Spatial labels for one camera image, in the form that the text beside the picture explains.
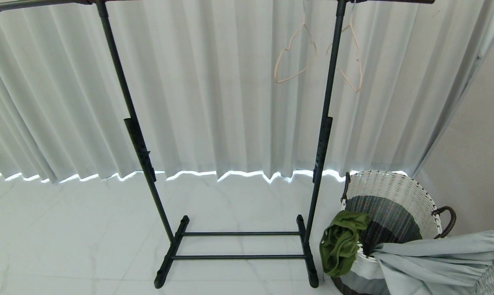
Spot pink clothes hanger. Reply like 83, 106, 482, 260
274, 16, 318, 84
326, 23, 363, 92

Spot pale grey shorts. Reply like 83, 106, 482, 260
370, 230, 494, 295

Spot black clothes rack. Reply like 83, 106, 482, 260
0, 0, 436, 289

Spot white laundry basket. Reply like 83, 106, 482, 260
331, 170, 457, 295

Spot white curtain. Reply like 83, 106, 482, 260
0, 0, 494, 184

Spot green garment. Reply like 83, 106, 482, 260
320, 211, 371, 278

